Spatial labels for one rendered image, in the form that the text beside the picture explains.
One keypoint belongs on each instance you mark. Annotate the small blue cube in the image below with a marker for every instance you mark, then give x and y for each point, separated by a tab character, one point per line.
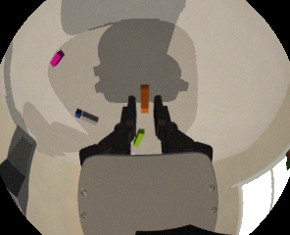
78	113

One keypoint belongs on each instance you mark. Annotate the olive green rod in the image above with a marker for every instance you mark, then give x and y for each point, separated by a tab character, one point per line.
138	137

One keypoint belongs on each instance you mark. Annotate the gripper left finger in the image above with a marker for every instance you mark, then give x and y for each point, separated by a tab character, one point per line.
119	141

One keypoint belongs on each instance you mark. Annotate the grey rod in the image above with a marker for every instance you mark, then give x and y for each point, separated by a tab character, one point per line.
89	118

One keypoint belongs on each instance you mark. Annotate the orange rod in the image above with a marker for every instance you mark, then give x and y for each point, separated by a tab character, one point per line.
144	89

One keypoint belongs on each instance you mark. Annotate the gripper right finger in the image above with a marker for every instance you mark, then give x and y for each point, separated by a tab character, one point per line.
172	139

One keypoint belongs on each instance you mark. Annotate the small magenta rod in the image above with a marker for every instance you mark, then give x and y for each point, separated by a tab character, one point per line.
57	58

